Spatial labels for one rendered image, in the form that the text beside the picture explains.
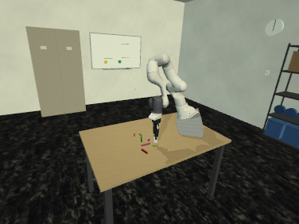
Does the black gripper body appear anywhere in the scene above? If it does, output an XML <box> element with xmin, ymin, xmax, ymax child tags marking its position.
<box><xmin>152</xmin><ymin>119</ymin><xmax>161</xmax><ymax>128</ymax></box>

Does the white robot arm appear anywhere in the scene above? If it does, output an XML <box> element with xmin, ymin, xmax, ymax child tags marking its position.
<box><xmin>146</xmin><ymin>53</ymin><xmax>198</xmax><ymax>121</ymax></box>

